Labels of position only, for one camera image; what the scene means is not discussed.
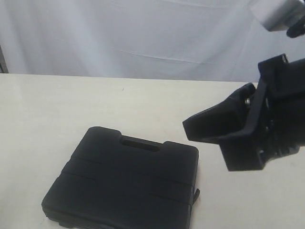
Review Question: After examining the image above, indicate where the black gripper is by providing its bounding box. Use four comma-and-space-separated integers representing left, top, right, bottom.
183, 54, 305, 172

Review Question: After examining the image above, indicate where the black plastic tool case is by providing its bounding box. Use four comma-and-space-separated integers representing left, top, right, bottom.
41, 126, 200, 229

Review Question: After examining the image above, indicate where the white backdrop curtain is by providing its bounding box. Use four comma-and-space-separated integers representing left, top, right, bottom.
0, 0, 305, 82

